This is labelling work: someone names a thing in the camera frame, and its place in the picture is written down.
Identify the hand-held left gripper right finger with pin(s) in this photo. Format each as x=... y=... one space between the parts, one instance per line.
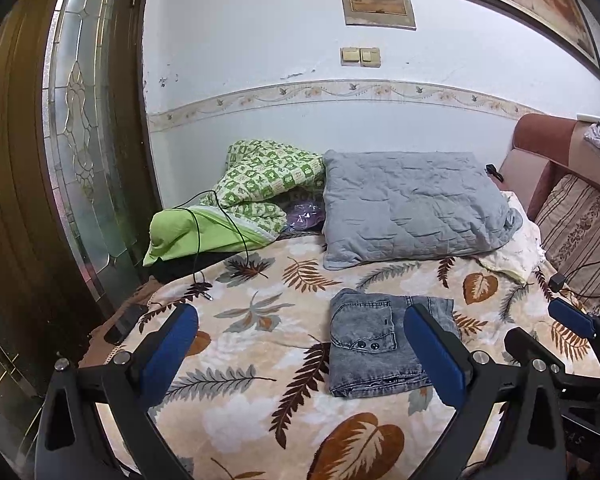
x=435 y=355

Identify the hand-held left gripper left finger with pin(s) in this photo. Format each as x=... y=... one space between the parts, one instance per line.
x=172 y=345

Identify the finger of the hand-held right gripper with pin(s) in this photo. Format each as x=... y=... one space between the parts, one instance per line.
x=522 y=342
x=570 y=317

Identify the grey denim pants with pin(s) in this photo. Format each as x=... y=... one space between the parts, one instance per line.
x=365 y=360

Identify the black phone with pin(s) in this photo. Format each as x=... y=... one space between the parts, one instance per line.
x=125 y=324

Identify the dark cloth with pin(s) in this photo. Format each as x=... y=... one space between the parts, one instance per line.
x=180 y=266

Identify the cream cloth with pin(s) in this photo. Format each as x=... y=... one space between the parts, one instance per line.
x=517 y=255

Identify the striped floral cushion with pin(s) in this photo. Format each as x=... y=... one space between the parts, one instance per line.
x=575 y=230

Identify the leaf print blanket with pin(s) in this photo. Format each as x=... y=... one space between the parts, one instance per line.
x=260 y=410

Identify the grey quilted pillow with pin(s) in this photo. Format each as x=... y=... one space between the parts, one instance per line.
x=410 y=210

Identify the small black object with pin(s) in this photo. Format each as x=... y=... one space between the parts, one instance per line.
x=493 y=173

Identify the purple cloth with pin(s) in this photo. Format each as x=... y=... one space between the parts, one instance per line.
x=305 y=217

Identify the brown pink sofa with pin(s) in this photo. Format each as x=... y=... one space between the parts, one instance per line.
x=535 y=135

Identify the green checked quilt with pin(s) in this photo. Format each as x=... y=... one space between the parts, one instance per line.
x=265 y=170

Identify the wooden door with glass pane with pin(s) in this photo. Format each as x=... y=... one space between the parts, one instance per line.
x=15 y=160

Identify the small framed picture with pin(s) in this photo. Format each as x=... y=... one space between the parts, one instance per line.
x=377 y=2

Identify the beige light switch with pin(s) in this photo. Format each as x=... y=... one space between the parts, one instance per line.
x=371 y=57
x=350 y=56

